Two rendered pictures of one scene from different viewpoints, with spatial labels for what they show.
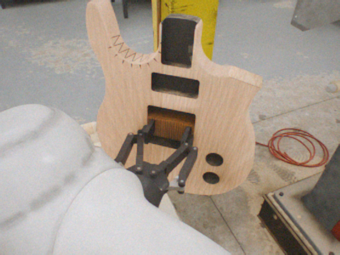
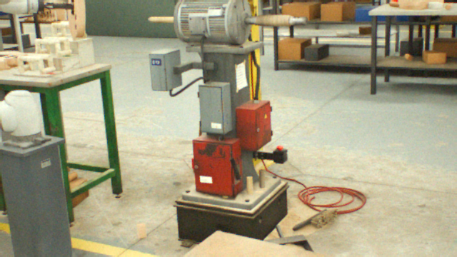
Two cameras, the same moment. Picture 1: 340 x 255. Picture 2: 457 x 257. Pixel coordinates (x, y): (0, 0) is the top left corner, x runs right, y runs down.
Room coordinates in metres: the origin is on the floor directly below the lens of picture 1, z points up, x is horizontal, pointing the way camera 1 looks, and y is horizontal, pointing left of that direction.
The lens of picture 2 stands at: (-1.26, -3.58, 1.64)
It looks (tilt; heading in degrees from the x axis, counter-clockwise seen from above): 16 degrees down; 51
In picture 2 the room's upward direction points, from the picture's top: 3 degrees counter-clockwise
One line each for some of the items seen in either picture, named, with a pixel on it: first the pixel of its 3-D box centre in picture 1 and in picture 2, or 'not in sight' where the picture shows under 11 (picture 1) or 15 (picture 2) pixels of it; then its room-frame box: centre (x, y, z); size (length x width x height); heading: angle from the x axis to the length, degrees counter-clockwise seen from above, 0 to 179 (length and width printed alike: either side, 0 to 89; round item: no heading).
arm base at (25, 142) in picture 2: not in sight; (29, 138); (-0.12, -0.48, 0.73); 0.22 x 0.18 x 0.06; 106
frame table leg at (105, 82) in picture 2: not in sight; (111, 135); (0.64, 0.08, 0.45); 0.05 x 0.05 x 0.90; 23
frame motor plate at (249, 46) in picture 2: not in sight; (224, 46); (0.88, -0.90, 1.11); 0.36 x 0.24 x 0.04; 113
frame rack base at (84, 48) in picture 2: not in sight; (70, 52); (0.51, 0.27, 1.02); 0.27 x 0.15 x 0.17; 113
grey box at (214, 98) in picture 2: not in sight; (213, 83); (0.74, -0.96, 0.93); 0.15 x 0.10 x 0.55; 113
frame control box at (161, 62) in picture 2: not in sight; (179, 74); (0.59, -0.86, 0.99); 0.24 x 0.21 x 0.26; 113
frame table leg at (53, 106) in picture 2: not in sight; (60, 158); (0.18, -0.11, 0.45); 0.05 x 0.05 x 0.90; 23
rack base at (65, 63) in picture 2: not in sight; (54, 62); (0.37, 0.21, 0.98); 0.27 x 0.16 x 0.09; 113
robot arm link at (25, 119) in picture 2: not in sight; (21, 111); (-0.14, -0.45, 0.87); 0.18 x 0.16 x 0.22; 152
